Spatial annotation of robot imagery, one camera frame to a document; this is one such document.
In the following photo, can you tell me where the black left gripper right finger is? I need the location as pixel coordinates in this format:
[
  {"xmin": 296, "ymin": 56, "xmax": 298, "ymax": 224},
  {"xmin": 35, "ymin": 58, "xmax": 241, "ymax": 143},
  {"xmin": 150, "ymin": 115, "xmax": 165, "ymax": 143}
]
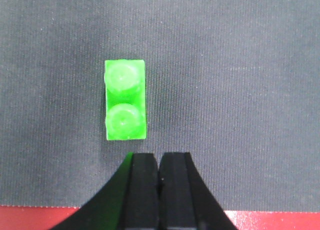
[{"xmin": 159, "ymin": 152, "xmax": 236, "ymax": 230}]

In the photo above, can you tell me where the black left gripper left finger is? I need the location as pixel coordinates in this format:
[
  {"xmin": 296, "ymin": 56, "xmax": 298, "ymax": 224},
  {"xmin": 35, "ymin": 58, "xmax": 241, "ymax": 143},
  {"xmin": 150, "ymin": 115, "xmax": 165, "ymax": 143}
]
[{"xmin": 56, "ymin": 152, "xmax": 159, "ymax": 230}]

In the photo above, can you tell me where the green two-stud toy block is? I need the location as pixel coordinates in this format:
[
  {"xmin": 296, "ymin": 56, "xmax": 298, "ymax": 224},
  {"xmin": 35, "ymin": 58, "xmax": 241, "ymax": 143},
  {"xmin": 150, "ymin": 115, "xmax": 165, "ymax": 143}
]
[{"xmin": 104, "ymin": 59, "xmax": 147, "ymax": 141}]

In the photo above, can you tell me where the dark conveyor belt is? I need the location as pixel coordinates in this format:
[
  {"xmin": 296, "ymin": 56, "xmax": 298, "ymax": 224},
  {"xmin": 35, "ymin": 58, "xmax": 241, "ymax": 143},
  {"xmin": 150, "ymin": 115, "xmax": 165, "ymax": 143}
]
[{"xmin": 0, "ymin": 0, "xmax": 320, "ymax": 212}]

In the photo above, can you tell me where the red conveyor frame edge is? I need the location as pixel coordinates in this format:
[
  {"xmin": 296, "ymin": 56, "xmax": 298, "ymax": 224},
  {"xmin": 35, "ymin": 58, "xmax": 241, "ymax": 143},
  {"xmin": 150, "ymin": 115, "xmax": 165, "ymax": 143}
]
[{"xmin": 0, "ymin": 205, "xmax": 320, "ymax": 230}]

